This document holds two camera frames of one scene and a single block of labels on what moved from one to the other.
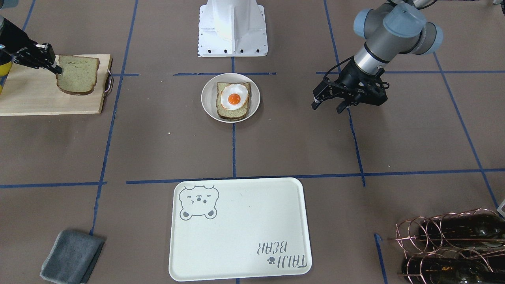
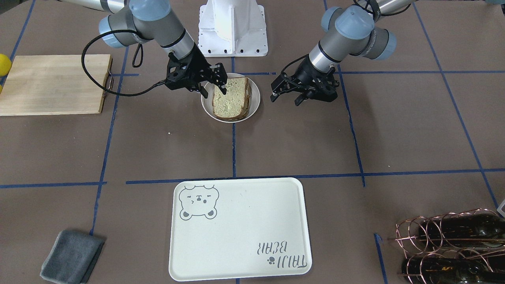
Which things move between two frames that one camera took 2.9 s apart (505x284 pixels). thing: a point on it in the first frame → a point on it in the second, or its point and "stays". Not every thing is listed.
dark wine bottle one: (481, 230) stays
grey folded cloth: (73, 257) stays
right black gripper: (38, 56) → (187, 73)
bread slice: (79, 75) → (235, 104)
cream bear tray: (236, 228) stays
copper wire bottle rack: (463, 247) stays
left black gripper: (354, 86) → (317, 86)
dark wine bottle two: (419, 270) stays
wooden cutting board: (29, 91) stays
